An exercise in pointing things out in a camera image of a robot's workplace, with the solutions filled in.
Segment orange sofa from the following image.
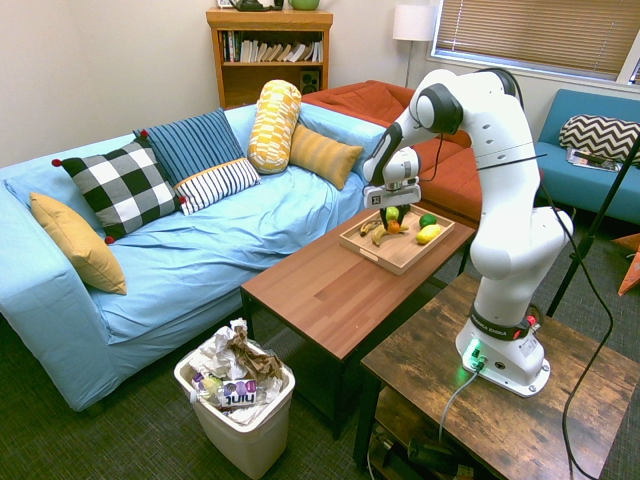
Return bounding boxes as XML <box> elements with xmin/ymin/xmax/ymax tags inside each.
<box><xmin>300</xmin><ymin>79</ymin><xmax>495</xmax><ymax>225</ymax></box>

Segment teal sofa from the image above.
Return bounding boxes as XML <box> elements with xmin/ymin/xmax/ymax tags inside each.
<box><xmin>533</xmin><ymin>88</ymin><xmax>640</xmax><ymax>227</ymax></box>

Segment white shade floor lamp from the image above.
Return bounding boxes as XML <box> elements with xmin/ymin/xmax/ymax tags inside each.
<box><xmin>391</xmin><ymin>4</ymin><xmax>440</xmax><ymax>92</ymax></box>

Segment magazine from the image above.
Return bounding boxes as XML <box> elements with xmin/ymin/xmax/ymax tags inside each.
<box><xmin>564</xmin><ymin>146</ymin><xmax>625</xmax><ymax>174</ymax></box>

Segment black power supply box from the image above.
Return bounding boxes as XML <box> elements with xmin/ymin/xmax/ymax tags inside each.
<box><xmin>405</xmin><ymin>436</ymin><xmax>475</xmax><ymax>477</ymax></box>

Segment yellow lemon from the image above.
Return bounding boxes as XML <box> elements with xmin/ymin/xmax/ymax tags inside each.
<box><xmin>415</xmin><ymin>223</ymin><xmax>443</xmax><ymax>246</ymax></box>

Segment plain mustard pillow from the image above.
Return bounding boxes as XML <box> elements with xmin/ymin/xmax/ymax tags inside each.
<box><xmin>28</xmin><ymin>191</ymin><xmax>128</xmax><ymax>297</ymax></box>

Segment mustard striped pillow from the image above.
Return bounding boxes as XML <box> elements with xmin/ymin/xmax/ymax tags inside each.
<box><xmin>288</xmin><ymin>123</ymin><xmax>365</xmax><ymax>192</ymax></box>

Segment crumpled brown paper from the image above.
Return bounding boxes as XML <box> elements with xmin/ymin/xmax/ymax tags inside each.
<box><xmin>225</xmin><ymin>324</ymin><xmax>285</xmax><ymax>385</ymax></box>

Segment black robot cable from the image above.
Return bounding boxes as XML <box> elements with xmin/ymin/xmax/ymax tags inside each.
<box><xmin>433</xmin><ymin>67</ymin><xmax>616</xmax><ymax>480</ymax></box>

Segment white navy striped pillow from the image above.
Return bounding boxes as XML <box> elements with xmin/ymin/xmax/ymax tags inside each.
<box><xmin>172</xmin><ymin>156</ymin><xmax>263</xmax><ymax>218</ymax></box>

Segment black tripod stand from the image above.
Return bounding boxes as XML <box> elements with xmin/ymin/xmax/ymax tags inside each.
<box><xmin>544</xmin><ymin>143</ymin><xmax>640</xmax><ymax>320</ymax></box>

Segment grey base cable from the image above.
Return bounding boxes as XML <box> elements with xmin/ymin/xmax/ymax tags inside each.
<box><xmin>437</xmin><ymin>366</ymin><xmax>482</xmax><ymax>445</ymax></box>

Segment yellow patterned bolster pillow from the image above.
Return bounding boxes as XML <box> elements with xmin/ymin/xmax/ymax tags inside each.
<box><xmin>246</xmin><ymin>79</ymin><xmax>303</xmax><ymax>176</ymax></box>

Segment black white chevron pillow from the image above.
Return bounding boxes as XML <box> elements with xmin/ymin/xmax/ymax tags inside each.
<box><xmin>558</xmin><ymin>113</ymin><xmax>640</xmax><ymax>167</ymax></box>

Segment row of books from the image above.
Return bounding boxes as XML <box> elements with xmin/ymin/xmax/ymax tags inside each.
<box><xmin>221</xmin><ymin>30</ymin><xmax>325</xmax><ymax>65</ymax></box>

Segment blue striped pillow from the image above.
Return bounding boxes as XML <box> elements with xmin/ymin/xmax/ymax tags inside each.
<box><xmin>131</xmin><ymin>107</ymin><xmax>247</xmax><ymax>188</ymax></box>

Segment light wooden tray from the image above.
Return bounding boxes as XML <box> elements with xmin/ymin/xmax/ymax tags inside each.
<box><xmin>338</xmin><ymin>204</ymin><xmax>457</xmax><ymax>278</ymax></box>

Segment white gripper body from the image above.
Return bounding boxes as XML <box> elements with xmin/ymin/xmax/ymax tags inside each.
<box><xmin>362</xmin><ymin>175</ymin><xmax>423</xmax><ymax>210</ymax></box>

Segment clear plastic water bottle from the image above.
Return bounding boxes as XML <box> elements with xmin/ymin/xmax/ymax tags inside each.
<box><xmin>188</xmin><ymin>372</ymin><xmax>269</xmax><ymax>409</ymax></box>

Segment reddish wooden coffee table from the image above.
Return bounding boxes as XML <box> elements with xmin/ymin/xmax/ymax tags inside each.
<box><xmin>239</xmin><ymin>207</ymin><xmax>477</xmax><ymax>442</ymax></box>

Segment yellow banana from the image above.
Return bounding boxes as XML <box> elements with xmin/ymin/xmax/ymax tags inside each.
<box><xmin>370</xmin><ymin>227</ymin><xmax>409</xmax><ymax>248</ymax></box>

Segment black white checkered pillow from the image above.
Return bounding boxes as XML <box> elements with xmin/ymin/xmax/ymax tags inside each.
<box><xmin>50</xmin><ymin>130</ymin><xmax>188</xmax><ymax>247</ymax></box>

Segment rustic dark wood table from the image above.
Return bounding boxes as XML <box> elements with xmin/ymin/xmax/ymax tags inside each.
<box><xmin>351</xmin><ymin>272</ymin><xmax>640</xmax><ymax>480</ymax></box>

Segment black speaker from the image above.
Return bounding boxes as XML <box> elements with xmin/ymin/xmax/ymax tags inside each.
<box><xmin>299</xmin><ymin>69</ymin><xmax>322</xmax><ymax>97</ymax></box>

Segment crumpled white paper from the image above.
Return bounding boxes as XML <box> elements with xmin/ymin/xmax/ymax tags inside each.
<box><xmin>187</xmin><ymin>317</ymin><xmax>251</xmax><ymax>381</ymax></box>

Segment wooden bookshelf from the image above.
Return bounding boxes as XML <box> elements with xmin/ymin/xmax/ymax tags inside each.
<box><xmin>205</xmin><ymin>7</ymin><xmax>335</xmax><ymax>111</ymax></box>

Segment white plastic trash bin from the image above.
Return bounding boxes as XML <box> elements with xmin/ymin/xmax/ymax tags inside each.
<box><xmin>172</xmin><ymin>319</ymin><xmax>297</xmax><ymax>480</ymax></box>

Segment light blue sofa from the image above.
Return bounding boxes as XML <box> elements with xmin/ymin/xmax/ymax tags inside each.
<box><xmin>0</xmin><ymin>102</ymin><xmax>397</xmax><ymax>413</ymax></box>

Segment brown window blinds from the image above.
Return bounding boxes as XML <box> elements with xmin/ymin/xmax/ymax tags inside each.
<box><xmin>431</xmin><ymin>0</ymin><xmax>640</xmax><ymax>82</ymax></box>

